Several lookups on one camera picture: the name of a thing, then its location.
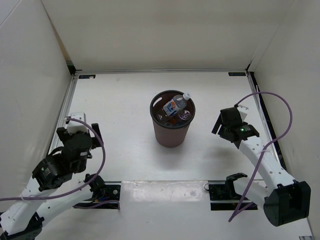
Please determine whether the clear bottle orange blue label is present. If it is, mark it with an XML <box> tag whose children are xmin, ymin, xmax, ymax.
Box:
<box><xmin>162</xmin><ymin>92</ymin><xmax>191</xmax><ymax>117</ymax></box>

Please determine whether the orange juice bottle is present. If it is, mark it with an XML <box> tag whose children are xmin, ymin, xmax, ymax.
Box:
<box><xmin>168</xmin><ymin>118</ymin><xmax>177</xmax><ymax>126</ymax></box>

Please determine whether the clear unlabeled plastic bottle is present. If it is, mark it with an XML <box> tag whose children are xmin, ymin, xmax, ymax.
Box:
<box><xmin>156</xmin><ymin>113</ymin><xmax>168</xmax><ymax>124</ymax></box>

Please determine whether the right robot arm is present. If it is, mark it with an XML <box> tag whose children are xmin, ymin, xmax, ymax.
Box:
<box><xmin>212</xmin><ymin>105</ymin><xmax>311</xmax><ymax>227</ymax></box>

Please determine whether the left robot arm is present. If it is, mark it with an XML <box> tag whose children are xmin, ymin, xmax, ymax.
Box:
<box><xmin>0</xmin><ymin>118</ymin><xmax>105</xmax><ymax>240</ymax></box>

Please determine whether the brown plastic bin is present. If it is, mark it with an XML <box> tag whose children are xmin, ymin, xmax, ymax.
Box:
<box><xmin>149</xmin><ymin>90</ymin><xmax>196</xmax><ymax>148</ymax></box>

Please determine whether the right blue corner sticker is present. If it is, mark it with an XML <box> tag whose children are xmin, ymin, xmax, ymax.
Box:
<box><xmin>228</xmin><ymin>72</ymin><xmax>247</xmax><ymax>77</ymax></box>

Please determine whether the blue corner sticker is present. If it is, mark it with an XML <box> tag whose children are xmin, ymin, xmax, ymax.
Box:
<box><xmin>228</xmin><ymin>72</ymin><xmax>247</xmax><ymax>77</ymax></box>
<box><xmin>78</xmin><ymin>74</ymin><xmax>96</xmax><ymax>79</ymax></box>

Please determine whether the left blue corner sticker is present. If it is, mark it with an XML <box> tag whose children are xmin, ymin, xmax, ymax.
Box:
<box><xmin>78</xmin><ymin>74</ymin><xmax>96</xmax><ymax>79</ymax></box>

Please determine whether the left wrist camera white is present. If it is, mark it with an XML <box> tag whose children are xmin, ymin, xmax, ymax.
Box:
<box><xmin>64</xmin><ymin>112</ymin><xmax>89</xmax><ymax>135</ymax></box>

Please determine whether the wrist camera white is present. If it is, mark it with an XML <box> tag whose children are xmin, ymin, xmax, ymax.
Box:
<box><xmin>237</xmin><ymin>104</ymin><xmax>249</xmax><ymax>122</ymax></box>
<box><xmin>64</xmin><ymin>112</ymin><xmax>89</xmax><ymax>135</ymax></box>

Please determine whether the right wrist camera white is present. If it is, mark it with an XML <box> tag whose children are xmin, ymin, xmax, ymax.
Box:
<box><xmin>237</xmin><ymin>104</ymin><xmax>249</xmax><ymax>122</ymax></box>

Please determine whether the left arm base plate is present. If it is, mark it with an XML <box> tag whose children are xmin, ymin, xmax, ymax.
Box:
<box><xmin>73</xmin><ymin>181</ymin><xmax>122</xmax><ymax>210</ymax></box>

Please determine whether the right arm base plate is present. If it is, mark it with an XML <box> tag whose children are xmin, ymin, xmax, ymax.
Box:
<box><xmin>203</xmin><ymin>181</ymin><xmax>241</xmax><ymax>211</ymax></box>

